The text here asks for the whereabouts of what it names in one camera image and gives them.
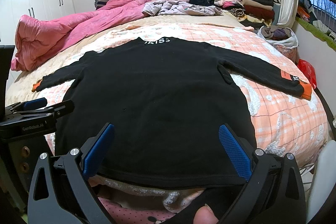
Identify lilac crumpled clothes pile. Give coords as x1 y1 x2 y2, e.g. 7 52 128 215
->
142 0 222 16

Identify orange white plaid blanket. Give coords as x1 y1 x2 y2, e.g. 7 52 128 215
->
31 21 330 224

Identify striped dark pillow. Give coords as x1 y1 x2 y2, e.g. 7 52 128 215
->
95 0 109 10

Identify red plastic bag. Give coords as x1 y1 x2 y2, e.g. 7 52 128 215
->
297 59 317 89

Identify pink quilted comforter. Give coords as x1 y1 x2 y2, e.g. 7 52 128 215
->
11 0 151 71

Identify black sweater orange cuffs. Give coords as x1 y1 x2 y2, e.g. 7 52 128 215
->
35 37 312 190

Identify right hand thumb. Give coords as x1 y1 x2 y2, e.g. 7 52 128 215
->
193 204 219 224

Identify stack of folded clothes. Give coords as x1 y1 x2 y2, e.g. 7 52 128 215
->
189 0 281 29

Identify white plastic bag of clothes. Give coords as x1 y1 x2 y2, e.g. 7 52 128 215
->
257 26 299 63

